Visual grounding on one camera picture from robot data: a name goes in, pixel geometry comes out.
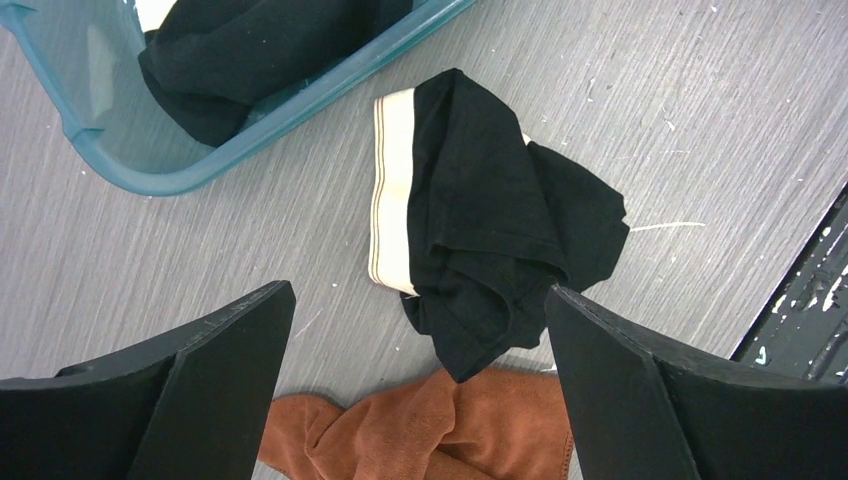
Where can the black underwear beige waistband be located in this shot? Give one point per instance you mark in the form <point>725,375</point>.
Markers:
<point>471,221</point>

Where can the black underwear in basket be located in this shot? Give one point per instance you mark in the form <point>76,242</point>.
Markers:
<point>210,62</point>

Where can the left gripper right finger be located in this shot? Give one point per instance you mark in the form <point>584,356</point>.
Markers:
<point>643,405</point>

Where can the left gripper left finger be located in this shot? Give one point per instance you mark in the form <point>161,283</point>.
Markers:
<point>190,403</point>

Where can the teal plastic basket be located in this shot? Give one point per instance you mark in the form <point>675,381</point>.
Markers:
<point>85,55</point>

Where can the brown towel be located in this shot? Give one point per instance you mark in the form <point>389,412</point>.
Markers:
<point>501,424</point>

